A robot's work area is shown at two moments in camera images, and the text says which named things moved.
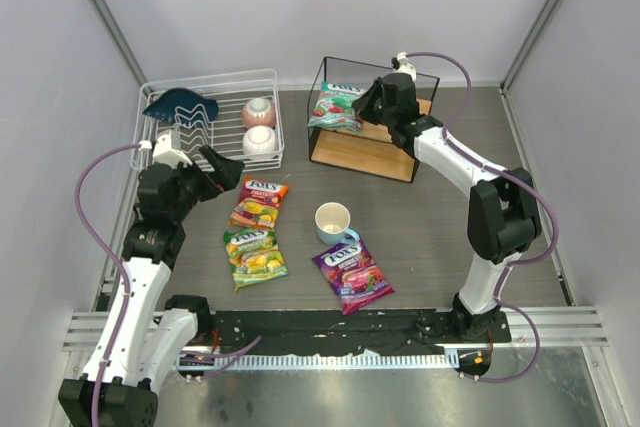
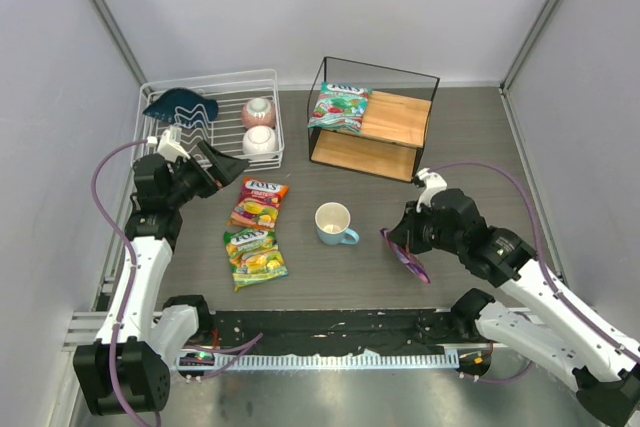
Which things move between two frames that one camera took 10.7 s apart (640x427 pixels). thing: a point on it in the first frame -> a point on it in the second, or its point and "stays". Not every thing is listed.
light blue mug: [332, 221] stays
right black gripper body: [377, 102] -> [407, 233]
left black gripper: [203, 175] stays
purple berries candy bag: [352, 274] -> [409, 259]
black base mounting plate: [390, 331] stays
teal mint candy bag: [334, 108] stays
